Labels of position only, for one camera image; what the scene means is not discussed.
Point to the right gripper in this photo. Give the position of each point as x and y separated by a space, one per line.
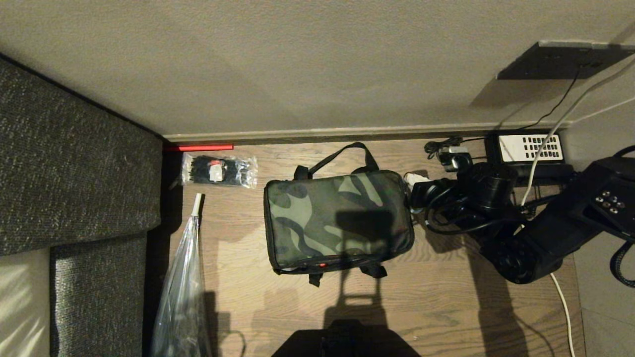
432 196

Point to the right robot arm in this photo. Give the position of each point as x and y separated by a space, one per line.
560 223

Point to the camouflage fabric bag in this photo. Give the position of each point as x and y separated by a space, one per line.
317 218

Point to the pale skirting board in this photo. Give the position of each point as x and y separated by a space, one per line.
347 134

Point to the black box with white vents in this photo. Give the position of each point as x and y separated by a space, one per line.
526 148

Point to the red strip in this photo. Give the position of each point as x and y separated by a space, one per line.
198 147

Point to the clear plastic umbrella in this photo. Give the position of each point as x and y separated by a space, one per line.
181 292

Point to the dark grey fabric sofa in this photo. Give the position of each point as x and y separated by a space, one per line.
74 163

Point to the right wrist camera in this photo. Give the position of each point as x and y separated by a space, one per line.
454 154

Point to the black wall socket plate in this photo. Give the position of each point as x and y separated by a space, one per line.
560 62

